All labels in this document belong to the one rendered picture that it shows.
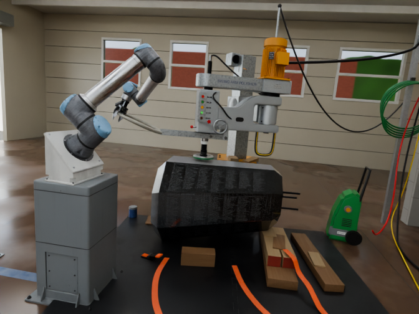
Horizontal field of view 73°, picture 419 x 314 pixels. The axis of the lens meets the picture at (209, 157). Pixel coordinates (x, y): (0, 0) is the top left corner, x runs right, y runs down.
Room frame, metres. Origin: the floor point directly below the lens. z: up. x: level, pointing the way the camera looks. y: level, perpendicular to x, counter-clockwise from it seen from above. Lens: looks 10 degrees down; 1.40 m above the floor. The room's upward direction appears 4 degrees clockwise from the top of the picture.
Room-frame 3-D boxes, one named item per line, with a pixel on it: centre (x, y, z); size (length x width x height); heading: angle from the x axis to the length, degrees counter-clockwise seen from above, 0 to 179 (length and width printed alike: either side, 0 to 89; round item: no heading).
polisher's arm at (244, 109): (2.99, -0.32, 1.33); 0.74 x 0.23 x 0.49; 102
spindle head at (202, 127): (2.94, -0.01, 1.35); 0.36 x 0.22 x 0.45; 102
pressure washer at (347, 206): (3.17, -1.63, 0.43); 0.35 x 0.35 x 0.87; 73
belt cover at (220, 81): (2.99, -0.28, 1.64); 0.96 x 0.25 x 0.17; 102
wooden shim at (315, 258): (2.45, -1.06, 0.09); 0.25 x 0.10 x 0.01; 174
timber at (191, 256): (2.36, 0.03, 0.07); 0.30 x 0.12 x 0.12; 93
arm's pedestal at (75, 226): (1.95, 0.91, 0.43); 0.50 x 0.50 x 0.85; 81
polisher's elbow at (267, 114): (3.05, -0.58, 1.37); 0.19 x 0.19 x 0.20
